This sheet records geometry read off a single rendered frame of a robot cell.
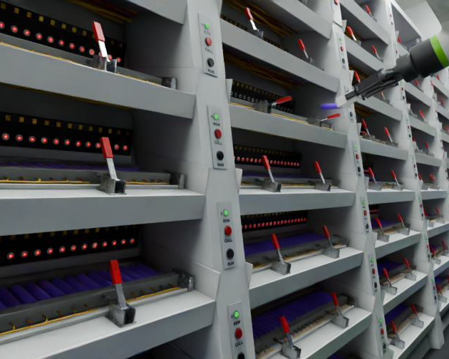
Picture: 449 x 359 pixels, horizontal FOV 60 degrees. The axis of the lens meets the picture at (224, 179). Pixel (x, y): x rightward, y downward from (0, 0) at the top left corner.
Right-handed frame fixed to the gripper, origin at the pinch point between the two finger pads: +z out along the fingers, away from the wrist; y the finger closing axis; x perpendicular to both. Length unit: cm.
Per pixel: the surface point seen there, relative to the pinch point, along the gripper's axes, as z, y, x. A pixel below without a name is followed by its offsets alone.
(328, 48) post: 2.4, -6.5, -21.9
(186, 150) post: 12, 63, 18
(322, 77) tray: 3.3, 5.4, -8.1
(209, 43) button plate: 3, 59, -2
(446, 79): -6, -216, -57
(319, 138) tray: 7.7, 12.1, 11.2
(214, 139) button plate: 8, 60, 17
